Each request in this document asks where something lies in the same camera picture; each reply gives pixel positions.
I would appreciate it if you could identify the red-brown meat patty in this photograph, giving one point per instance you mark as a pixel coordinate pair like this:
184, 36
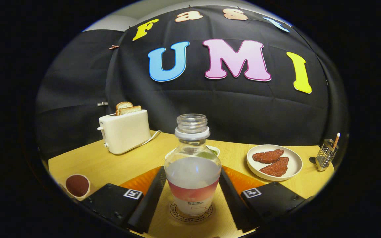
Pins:
276, 168
268, 156

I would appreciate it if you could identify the round cork coaster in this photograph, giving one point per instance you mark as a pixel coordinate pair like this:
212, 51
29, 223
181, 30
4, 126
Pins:
177, 216

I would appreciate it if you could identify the black backdrop cloth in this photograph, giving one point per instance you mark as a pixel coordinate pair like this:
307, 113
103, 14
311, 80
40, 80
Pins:
78, 82

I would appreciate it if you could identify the clear juice bottle red label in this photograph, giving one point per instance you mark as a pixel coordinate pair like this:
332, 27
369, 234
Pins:
192, 178

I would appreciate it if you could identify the copper clip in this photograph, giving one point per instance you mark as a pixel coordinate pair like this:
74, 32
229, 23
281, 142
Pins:
113, 47

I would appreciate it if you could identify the wooden table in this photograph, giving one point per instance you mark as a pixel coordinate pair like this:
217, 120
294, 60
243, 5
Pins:
111, 165

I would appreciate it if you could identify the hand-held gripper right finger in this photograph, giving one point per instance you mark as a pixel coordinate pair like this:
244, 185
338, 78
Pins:
233, 201

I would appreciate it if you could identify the white divided condiment dish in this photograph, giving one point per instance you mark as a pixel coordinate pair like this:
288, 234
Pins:
214, 151

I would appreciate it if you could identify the toast slice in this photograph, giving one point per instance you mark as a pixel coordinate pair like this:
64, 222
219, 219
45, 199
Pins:
130, 110
123, 105

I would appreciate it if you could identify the silver clip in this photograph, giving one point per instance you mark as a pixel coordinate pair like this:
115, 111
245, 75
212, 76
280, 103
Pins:
103, 103

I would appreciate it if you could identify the cream toaster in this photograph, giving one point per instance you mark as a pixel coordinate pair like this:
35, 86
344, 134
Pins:
124, 134

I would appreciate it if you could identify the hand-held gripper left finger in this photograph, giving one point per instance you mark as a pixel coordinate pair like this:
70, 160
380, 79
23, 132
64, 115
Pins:
149, 201

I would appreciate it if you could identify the white round plate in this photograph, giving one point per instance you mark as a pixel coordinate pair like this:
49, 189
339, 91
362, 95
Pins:
296, 163

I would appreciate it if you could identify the wooden stick white tip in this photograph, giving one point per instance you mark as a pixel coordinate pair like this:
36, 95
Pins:
336, 139

